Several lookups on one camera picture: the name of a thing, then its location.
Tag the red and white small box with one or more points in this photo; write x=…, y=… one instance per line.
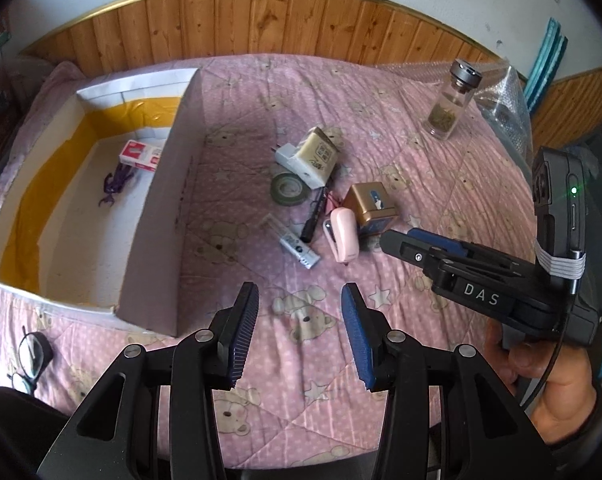
x=141, y=156

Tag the black pen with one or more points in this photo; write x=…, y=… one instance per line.
x=312, y=220

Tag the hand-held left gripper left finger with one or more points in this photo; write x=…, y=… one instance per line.
x=246, y=330

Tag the white cardboard box container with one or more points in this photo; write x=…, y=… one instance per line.
x=151, y=220

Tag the clear bubble wrap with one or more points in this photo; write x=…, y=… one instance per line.
x=506, y=105

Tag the black eyeglasses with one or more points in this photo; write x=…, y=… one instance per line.
x=45, y=347

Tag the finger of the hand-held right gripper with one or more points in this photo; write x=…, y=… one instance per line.
x=406, y=247
x=441, y=242

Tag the silver white stick gadget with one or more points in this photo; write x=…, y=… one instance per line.
x=293, y=245

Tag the beige paper box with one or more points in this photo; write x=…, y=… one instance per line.
x=318, y=160

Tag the pink bear print blanket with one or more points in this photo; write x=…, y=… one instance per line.
x=261, y=100

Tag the dark tape roll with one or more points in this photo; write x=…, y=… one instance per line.
x=276, y=192

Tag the teal foam boards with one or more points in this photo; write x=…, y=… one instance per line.
x=546, y=60

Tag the glass bottle with tea leaves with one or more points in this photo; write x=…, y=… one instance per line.
x=446, y=115

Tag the pink stapler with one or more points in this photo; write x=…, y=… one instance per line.
x=341, y=232

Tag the white power adapter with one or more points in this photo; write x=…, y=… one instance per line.
x=287, y=156

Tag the gold box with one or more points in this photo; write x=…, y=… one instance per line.
x=366, y=205

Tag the purple hair clip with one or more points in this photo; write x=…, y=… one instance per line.
x=116, y=182

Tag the person's right hand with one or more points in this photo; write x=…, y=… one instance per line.
x=566, y=400

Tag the wooden wall panel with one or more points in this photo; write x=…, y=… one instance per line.
x=281, y=20

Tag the person's right forearm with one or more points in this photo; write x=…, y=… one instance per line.
x=586, y=455

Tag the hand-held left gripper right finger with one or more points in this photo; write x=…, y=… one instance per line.
x=356, y=330

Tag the dark cloth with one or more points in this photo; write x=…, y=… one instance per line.
x=16, y=430

